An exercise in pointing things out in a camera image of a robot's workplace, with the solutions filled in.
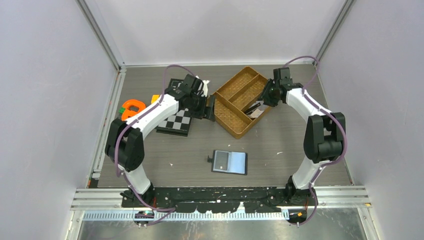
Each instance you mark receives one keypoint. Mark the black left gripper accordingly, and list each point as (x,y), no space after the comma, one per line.
(208,112)

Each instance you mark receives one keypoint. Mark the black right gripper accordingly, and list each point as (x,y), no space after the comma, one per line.
(268,101)

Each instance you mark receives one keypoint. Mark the woven wicker tray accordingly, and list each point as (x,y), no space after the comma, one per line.
(234,97)

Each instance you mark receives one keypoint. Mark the black leather card holder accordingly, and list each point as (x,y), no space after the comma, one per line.
(237,163)

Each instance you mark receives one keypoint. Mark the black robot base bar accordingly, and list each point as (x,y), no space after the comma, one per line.
(217,200)

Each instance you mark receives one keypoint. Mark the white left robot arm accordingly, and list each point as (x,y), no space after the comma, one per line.
(125,139)

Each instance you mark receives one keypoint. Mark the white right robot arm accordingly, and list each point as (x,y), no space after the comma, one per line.
(325,131)

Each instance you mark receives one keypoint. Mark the black and silver chessboard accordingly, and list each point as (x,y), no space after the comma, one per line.
(178,124)

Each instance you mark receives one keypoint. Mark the yellow toy brick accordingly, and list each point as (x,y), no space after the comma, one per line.
(154,98)

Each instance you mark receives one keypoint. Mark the orange curved toy track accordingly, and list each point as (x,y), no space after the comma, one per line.
(133,107)

